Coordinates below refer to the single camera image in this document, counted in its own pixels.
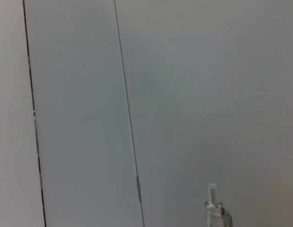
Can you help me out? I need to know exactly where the silver clear pen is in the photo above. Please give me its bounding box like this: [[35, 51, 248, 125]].
[[204, 183, 233, 227]]

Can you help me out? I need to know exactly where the grey partition wall panel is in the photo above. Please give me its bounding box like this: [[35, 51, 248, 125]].
[[23, 0, 146, 227]]

